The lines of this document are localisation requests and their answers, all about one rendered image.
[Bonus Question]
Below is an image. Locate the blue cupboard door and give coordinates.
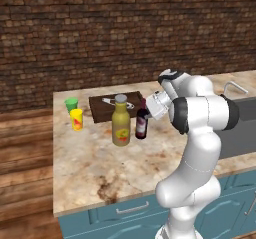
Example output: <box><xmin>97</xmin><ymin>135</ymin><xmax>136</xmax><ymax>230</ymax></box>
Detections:
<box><xmin>95</xmin><ymin>216</ymin><xmax>172</xmax><ymax>239</ymax></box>
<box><xmin>195</xmin><ymin>187</ymin><xmax>256</xmax><ymax>239</ymax></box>

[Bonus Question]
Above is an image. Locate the olive yellow bottle grey cap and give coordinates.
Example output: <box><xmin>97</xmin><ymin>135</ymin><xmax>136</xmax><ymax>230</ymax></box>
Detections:
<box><xmin>111</xmin><ymin>94</ymin><xmax>131</xmax><ymax>148</ymax></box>

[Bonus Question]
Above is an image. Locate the yellow cup red print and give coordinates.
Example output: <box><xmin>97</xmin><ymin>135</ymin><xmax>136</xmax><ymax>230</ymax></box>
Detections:
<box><xmin>69</xmin><ymin>108</ymin><xmax>84</xmax><ymax>132</ymax></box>

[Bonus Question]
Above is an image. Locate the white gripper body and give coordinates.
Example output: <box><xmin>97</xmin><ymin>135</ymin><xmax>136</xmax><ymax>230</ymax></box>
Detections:
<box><xmin>145</xmin><ymin>92</ymin><xmax>173</xmax><ymax>121</ymax></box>

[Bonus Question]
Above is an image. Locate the silver kitchen tool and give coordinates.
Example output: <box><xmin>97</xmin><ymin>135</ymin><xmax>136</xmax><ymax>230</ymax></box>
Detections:
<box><xmin>101</xmin><ymin>97</ymin><xmax>135</xmax><ymax>111</ymax></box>

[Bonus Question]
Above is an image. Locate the green cup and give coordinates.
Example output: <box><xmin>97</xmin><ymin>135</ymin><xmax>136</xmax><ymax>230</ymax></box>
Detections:
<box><xmin>64</xmin><ymin>97</ymin><xmax>79</xmax><ymax>114</ymax></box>

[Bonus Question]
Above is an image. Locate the silver drawer handle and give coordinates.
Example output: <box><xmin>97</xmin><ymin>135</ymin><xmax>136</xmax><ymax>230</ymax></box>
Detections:
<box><xmin>115</xmin><ymin>201</ymin><xmax>150</xmax><ymax>215</ymax></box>

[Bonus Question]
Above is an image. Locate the dark grey sink basin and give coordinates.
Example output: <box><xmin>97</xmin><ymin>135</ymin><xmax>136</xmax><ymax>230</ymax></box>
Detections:
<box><xmin>215</xmin><ymin>97</ymin><xmax>256</xmax><ymax>160</ymax></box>

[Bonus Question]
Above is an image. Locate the blue drawer front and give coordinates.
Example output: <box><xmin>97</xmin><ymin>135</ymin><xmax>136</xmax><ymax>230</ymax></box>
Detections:
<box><xmin>87</xmin><ymin>193</ymin><xmax>170</xmax><ymax>225</ymax></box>
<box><xmin>218</xmin><ymin>169</ymin><xmax>256</xmax><ymax>191</ymax></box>

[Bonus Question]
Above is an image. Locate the silver tap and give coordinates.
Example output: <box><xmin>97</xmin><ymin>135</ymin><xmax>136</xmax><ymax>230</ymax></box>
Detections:
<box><xmin>222</xmin><ymin>81</ymin><xmax>250</xmax><ymax>96</ymax></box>

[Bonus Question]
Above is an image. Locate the silver cupboard handle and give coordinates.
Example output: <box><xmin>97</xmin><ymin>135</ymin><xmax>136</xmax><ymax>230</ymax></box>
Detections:
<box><xmin>244</xmin><ymin>190</ymin><xmax>256</xmax><ymax>217</ymax></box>

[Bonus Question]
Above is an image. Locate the dark brown cutting board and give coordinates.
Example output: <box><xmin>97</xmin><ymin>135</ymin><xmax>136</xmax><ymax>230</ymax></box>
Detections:
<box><xmin>88</xmin><ymin>90</ymin><xmax>146</xmax><ymax>124</ymax></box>

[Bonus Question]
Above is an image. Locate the dark red wine bottle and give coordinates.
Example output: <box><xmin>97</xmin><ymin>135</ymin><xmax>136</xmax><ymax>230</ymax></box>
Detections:
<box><xmin>134</xmin><ymin>97</ymin><xmax>150</xmax><ymax>140</ymax></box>

